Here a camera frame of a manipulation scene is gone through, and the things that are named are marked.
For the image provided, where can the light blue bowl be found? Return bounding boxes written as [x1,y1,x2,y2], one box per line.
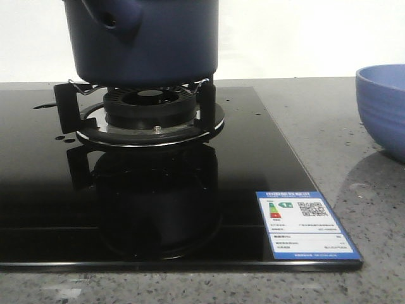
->
[356,63,404,162]

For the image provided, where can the black right pot support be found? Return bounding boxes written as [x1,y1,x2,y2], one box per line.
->
[54,79,216,134]

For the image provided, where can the black right gas burner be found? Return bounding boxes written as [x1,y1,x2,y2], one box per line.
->
[76,84,225,148]

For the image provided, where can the blue white energy label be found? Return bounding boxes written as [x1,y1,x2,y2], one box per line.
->
[256,191,361,260]

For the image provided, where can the dark blue saucepan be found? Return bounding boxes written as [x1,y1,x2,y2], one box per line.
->
[64,1,219,87]

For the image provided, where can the black glass gas stove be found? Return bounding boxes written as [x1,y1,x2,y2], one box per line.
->
[1,88,363,272]

